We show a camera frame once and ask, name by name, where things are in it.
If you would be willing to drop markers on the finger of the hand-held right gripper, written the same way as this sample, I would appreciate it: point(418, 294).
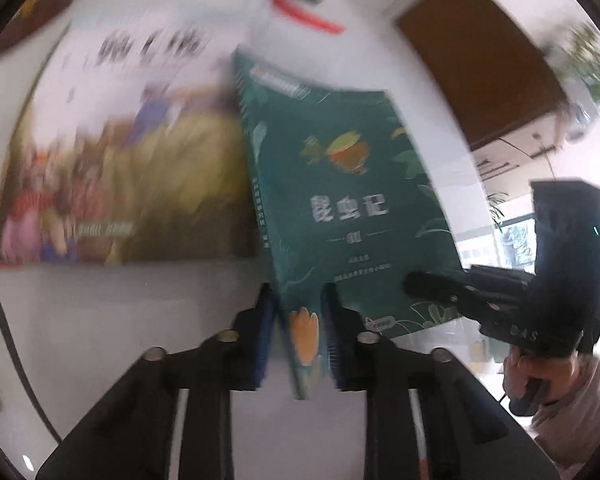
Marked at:
point(450, 290)

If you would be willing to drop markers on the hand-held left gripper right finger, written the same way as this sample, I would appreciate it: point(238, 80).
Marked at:
point(332, 345)

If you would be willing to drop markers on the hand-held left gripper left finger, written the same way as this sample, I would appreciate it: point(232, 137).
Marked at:
point(262, 345)

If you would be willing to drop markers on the dark green insect book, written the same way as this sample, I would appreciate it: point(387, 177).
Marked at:
point(340, 185)

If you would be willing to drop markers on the person's right hand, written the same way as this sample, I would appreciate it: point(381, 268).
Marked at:
point(517, 370)

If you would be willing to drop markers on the tall leafy plant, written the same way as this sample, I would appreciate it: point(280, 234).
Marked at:
point(587, 60)

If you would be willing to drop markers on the large white picture book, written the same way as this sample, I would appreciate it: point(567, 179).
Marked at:
point(130, 160)

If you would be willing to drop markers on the red tassel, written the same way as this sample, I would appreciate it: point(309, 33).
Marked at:
point(310, 15)

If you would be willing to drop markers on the yellow globe with brown base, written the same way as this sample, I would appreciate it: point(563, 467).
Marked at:
point(30, 22)

